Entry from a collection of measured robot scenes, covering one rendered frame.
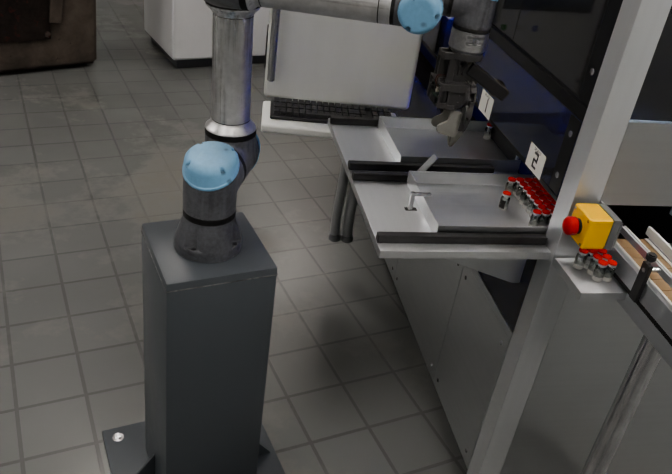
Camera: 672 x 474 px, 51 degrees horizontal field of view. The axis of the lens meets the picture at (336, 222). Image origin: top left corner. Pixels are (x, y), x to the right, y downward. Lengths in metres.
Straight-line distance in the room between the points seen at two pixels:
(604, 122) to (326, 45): 1.11
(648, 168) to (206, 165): 0.93
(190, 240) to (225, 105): 0.30
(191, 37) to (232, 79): 3.33
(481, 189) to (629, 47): 0.57
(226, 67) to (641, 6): 0.82
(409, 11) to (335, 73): 1.14
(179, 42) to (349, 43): 2.61
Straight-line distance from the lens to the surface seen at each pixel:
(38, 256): 3.04
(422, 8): 1.29
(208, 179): 1.49
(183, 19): 4.83
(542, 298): 1.73
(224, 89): 1.57
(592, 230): 1.54
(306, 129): 2.23
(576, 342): 1.87
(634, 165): 1.63
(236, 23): 1.52
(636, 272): 1.60
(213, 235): 1.56
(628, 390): 1.73
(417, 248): 1.56
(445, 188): 1.83
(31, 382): 2.49
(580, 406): 2.06
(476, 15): 1.44
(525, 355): 1.84
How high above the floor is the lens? 1.70
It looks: 31 degrees down
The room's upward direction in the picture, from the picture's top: 8 degrees clockwise
